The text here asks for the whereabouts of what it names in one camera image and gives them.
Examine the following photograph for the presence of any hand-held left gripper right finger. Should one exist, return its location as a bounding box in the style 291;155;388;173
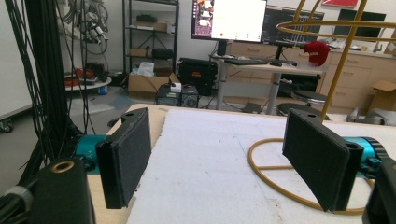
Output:
281;108;365;213

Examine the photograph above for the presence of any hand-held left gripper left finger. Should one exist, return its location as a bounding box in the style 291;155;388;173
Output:
95;106;152;210

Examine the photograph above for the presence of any grey cloth bundle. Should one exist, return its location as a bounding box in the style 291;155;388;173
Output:
346;106;396;127

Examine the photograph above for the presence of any white foam board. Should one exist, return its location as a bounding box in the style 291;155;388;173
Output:
125;107;396;224

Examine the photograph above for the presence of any open cardboard box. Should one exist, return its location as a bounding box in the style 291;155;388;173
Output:
127;72;181;101

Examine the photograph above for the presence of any black computer tower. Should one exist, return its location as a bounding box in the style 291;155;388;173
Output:
155;83;200;108

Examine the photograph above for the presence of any round white table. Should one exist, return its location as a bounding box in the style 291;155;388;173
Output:
64;76;113;92

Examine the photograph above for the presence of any wooden drawer cabinet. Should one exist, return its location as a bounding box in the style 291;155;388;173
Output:
228;40;396;115

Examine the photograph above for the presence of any cardboard box with flap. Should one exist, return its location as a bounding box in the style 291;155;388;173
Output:
368;79;396;114

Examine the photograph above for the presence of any wooden desk with grey legs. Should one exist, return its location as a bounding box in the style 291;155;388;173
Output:
209;54;328;116

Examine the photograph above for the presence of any red cap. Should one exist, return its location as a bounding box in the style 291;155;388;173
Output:
303;40;332;67

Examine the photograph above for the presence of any black equipment case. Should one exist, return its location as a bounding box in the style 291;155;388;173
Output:
177;57;219;96

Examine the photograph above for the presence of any black keyboard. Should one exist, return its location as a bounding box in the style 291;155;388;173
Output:
223;58;269;66

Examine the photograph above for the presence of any dark computer monitor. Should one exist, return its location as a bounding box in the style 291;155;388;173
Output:
262;6;325;45

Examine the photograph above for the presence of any black metal shelf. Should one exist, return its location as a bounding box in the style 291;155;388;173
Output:
121;0;180;77

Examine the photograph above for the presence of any small dark monitor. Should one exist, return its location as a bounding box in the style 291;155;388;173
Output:
334;8;388;38

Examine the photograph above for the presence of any bright computer monitor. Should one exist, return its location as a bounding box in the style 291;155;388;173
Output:
191;0;268;44

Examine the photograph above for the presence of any gold wire basket stand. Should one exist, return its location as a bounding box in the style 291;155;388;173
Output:
247;0;396;217

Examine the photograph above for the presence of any black cable bundle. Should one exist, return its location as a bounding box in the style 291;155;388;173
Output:
4;0;96;188

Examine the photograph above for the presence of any white robot arm with cables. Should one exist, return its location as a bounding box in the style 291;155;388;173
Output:
59;0;110;56

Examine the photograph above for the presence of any red wall picture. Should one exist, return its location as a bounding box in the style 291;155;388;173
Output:
321;0;360;9

